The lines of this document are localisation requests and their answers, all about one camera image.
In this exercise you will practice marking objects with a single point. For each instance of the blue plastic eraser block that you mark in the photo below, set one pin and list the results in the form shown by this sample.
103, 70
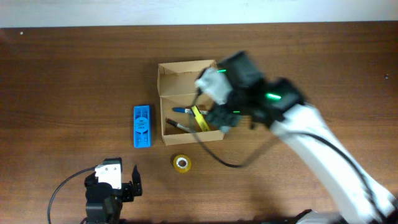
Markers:
142, 135

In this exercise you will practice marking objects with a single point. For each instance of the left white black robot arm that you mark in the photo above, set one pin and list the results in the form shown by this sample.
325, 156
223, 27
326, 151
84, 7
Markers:
108, 211

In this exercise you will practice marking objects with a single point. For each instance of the yellow adhesive tape roll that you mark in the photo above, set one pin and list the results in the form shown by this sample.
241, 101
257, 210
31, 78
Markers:
182, 163

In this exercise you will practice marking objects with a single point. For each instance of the blue whiteboard marker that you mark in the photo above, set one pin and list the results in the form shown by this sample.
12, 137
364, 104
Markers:
187, 111

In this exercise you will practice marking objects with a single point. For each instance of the black whiteboard marker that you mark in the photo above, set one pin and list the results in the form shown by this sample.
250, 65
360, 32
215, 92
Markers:
180, 126

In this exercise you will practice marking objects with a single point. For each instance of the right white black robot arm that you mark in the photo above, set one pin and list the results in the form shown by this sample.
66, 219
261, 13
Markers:
289, 116

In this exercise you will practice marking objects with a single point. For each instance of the yellow highlighter pen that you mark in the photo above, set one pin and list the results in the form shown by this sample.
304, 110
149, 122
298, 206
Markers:
200, 119

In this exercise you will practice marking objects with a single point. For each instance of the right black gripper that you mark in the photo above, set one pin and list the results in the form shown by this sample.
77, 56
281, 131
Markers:
224, 111

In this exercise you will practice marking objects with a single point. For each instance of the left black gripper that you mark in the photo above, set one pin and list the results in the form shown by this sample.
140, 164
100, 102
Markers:
127, 188

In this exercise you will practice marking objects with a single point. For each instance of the brown cardboard box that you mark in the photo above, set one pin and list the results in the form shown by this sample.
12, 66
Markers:
176, 90

